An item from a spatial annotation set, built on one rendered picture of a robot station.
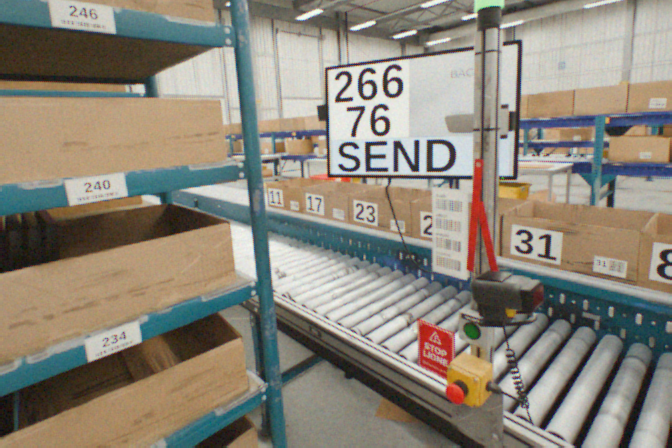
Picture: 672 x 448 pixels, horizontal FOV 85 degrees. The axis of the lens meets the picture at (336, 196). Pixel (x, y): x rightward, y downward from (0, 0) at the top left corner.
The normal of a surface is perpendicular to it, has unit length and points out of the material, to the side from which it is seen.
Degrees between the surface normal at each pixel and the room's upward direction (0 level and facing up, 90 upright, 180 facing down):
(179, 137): 91
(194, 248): 91
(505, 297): 90
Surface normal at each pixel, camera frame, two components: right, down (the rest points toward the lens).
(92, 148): 0.66, 0.13
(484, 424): -0.73, 0.16
